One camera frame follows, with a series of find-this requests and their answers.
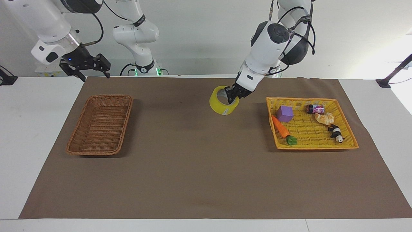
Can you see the yellow plastic basket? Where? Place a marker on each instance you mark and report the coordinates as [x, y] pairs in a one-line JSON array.
[[310, 135]]

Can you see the orange toy carrot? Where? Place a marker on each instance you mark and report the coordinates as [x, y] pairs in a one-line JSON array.
[[280, 127]]

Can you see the brown wicker basket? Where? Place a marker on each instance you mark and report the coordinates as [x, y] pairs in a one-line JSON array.
[[99, 129]]

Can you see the toy panda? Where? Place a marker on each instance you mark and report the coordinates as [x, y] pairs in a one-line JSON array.
[[335, 132]]

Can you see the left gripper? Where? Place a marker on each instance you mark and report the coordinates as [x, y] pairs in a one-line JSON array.
[[245, 92]]

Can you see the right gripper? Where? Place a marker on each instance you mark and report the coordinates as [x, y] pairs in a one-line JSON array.
[[79, 58]]

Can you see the toy croissant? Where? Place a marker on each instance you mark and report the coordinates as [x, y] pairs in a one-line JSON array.
[[324, 118]]

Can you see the yellow tape roll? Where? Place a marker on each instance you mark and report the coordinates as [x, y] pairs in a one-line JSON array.
[[217, 106]]

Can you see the purple cube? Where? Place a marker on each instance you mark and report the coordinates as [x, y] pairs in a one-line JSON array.
[[285, 113]]

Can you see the small black pink can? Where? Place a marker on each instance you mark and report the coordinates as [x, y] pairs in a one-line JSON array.
[[314, 109]]

